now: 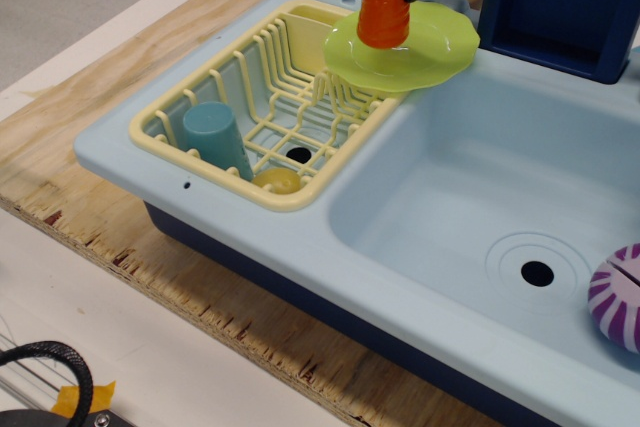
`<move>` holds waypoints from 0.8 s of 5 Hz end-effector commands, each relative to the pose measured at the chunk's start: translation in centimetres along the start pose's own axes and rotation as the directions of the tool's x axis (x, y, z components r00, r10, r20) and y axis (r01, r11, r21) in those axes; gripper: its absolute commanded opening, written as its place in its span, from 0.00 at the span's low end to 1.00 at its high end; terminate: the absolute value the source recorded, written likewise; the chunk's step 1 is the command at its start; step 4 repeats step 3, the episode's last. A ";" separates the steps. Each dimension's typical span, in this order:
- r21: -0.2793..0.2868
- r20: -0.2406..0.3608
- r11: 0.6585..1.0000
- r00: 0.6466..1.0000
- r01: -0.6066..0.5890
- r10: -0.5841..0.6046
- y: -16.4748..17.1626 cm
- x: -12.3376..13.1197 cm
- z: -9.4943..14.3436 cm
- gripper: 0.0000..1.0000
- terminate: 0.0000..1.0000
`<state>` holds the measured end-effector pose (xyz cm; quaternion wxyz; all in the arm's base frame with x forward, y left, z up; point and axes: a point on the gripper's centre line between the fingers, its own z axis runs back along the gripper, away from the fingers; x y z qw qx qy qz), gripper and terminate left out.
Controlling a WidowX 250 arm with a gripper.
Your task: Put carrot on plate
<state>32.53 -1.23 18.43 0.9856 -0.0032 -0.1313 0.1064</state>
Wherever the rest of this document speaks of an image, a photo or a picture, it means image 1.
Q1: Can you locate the orange toy carrot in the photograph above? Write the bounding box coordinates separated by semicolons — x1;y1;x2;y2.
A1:
357;0;410;49

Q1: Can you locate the green plastic plate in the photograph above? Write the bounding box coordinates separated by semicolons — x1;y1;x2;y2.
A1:
323;2;480;93

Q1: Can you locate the yellow dish rack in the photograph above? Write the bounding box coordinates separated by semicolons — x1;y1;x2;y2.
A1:
129;0;403;212

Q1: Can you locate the teal plastic cup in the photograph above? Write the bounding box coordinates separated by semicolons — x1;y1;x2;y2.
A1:
183;102;254;181

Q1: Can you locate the yellow round toy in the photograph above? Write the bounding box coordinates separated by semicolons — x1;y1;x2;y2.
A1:
252;167;302;195

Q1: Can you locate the light blue toy sink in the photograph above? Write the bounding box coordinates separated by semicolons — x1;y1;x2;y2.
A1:
74;0;639;426

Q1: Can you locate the purple white striped ball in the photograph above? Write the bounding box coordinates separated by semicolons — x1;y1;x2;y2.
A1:
588;243;639;354

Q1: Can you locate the plywood board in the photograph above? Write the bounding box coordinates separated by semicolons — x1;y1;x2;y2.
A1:
1;0;489;426

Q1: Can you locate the yellow tape piece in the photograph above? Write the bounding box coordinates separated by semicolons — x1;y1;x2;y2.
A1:
51;381;116;419

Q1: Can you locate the black device base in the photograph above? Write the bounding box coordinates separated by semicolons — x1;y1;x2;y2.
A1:
1;409;132;427

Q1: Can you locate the black braided cable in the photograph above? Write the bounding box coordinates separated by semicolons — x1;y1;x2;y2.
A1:
0;340;95;427

